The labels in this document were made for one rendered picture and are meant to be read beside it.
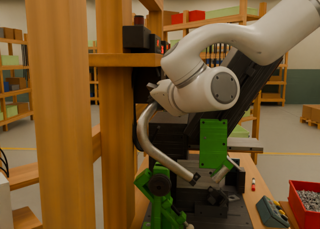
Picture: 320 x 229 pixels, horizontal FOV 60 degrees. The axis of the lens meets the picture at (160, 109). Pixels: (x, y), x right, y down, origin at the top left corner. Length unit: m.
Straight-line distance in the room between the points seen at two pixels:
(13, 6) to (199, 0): 6.68
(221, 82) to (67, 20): 0.31
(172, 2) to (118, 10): 9.41
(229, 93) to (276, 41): 0.14
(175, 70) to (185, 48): 0.05
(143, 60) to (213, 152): 0.55
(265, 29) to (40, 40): 0.44
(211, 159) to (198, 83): 0.71
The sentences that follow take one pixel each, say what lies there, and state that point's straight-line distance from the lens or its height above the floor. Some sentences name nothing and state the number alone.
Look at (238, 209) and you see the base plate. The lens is 1.29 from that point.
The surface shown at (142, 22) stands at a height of 1.70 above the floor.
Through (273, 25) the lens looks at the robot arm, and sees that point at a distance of 0.59.
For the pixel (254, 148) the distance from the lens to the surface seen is 1.35.
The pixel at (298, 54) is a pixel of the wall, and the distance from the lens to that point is 11.01.
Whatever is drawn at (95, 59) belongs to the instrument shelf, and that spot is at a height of 1.52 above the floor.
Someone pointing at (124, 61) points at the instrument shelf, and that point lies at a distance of 0.84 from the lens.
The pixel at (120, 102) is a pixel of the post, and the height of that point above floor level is 1.38.
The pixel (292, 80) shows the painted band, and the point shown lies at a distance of 10.97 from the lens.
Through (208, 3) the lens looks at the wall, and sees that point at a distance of 10.39.
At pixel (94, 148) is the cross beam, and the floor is 1.23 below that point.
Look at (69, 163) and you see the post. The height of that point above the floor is 1.31.
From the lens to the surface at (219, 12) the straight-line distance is 4.17.
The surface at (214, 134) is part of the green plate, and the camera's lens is 1.21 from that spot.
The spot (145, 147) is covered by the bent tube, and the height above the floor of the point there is 1.28.
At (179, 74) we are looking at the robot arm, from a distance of 0.55.
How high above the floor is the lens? 1.52
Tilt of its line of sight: 10 degrees down
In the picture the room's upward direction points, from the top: straight up
